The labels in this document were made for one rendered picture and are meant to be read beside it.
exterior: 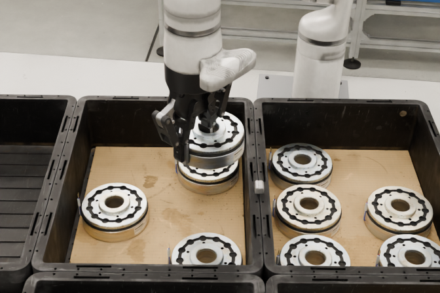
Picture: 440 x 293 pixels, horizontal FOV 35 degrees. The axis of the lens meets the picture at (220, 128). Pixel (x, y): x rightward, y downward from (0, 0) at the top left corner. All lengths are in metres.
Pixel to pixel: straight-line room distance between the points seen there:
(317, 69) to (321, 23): 0.09
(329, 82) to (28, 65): 0.78
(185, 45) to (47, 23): 2.64
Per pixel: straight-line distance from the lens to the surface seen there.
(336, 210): 1.11
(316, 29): 1.29
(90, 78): 1.71
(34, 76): 1.74
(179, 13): 0.84
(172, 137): 0.93
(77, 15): 3.53
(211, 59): 0.87
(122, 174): 1.21
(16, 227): 1.14
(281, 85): 1.50
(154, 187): 1.18
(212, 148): 0.97
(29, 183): 1.22
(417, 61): 3.25
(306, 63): 1.33
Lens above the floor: 1.61
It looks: 37 degrees down
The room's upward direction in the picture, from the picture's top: 1 degrees clockwise
